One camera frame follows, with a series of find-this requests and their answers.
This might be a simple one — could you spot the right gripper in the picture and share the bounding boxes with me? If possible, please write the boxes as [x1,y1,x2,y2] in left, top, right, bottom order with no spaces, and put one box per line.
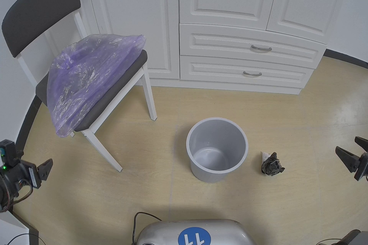
[335,136,368,182]

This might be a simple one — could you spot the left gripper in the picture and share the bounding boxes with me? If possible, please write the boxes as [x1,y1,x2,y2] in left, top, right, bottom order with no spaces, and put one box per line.
[17,158,53,190]

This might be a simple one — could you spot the purple plastic bag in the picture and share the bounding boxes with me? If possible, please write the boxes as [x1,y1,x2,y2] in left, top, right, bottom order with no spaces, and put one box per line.
[47,33,146,138]

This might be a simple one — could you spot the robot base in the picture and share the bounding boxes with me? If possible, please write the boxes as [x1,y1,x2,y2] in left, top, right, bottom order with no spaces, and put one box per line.
[137,219,256,245]

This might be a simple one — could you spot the white trash bin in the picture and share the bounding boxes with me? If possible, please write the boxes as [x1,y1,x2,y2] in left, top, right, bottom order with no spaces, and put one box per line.
[186,118,248,183]

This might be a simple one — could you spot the white chair grey cushions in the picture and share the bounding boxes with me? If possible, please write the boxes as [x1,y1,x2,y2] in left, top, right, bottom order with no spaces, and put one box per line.
[1,0,158,172]

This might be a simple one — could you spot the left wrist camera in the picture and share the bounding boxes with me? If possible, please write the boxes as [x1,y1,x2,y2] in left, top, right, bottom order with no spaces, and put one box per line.
[0,139,18,171]

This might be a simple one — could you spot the black cable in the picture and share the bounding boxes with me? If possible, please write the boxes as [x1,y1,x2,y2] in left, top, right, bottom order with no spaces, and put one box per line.
[5,233,40,245]
[132,212,163,243]

